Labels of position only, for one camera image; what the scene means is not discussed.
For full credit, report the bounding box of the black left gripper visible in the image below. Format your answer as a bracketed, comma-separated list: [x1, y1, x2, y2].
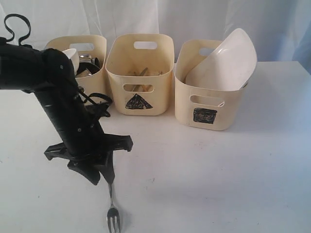
[34, 84, 133, 185]

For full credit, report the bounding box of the steel fork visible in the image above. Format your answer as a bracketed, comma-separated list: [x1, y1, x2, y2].
[106, 183, 121, 233]

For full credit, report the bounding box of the steel table knife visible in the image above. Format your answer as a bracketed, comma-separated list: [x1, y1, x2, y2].
[131, 67, 149, 92]

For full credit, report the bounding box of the steel bowl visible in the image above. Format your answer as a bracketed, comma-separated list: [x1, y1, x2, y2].
[77, 62, 100, 74]

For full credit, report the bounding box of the steel mug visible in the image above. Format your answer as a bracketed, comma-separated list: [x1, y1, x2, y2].
[76, 69, 92, 79]
[79, 53, 95, 64]

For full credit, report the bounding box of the white ceramic bowl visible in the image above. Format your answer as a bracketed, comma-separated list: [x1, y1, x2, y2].
[62, 49, 80, 75]

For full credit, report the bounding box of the white square plate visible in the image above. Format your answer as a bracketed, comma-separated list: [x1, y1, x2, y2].
[185, 28, 257, 91]

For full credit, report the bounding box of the steel mug front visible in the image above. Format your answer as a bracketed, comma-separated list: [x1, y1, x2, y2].
[76, 69, 92, 79]

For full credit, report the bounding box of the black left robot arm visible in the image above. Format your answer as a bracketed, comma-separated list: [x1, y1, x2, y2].
[0, 38, 133, 184]

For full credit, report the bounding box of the cream bin with triangle mark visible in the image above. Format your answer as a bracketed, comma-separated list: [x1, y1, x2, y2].
[105, 33, 174, 116]

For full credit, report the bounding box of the cream bin with square mark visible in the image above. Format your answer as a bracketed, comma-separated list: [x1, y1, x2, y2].
[174, 39, 245, 131]

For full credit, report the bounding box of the cream bin with circle mark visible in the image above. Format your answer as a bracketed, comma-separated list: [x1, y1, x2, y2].
[45, 35, 110, 96]

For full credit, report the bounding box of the white curtain backdrop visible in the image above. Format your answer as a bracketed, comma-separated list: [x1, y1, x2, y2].
[0, 0, 311, 70]

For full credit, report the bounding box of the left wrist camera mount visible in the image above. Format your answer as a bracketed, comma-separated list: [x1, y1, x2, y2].
[82, 93, 113, 119]

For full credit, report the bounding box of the black cable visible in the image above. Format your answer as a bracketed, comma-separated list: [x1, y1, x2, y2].
[4, 14, 32, 48]

